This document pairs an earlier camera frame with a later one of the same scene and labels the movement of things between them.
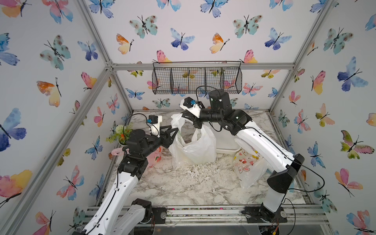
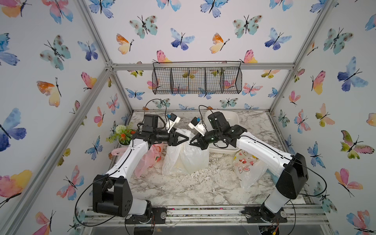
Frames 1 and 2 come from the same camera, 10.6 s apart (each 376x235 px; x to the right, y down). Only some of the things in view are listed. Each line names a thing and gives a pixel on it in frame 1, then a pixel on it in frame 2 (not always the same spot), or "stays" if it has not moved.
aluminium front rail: [236, 215] stays
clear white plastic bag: [249, 166] stays
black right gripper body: [199, 122] to [210, 137]
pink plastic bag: [153, 158] stays
